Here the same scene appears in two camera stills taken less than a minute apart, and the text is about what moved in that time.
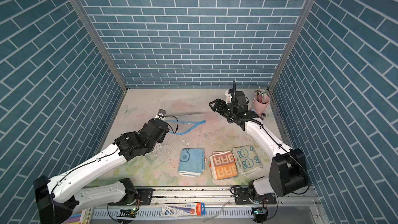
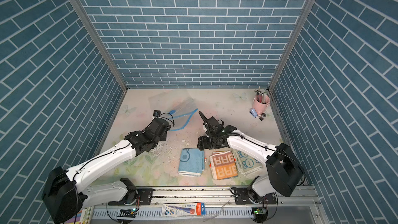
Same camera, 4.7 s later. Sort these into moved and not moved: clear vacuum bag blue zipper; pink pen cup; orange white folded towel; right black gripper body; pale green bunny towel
Moved: right black gripper body; clear vacuum bag blue zipper
Not moved: pale green bunny towel; orange white folded towel; pink pen cup
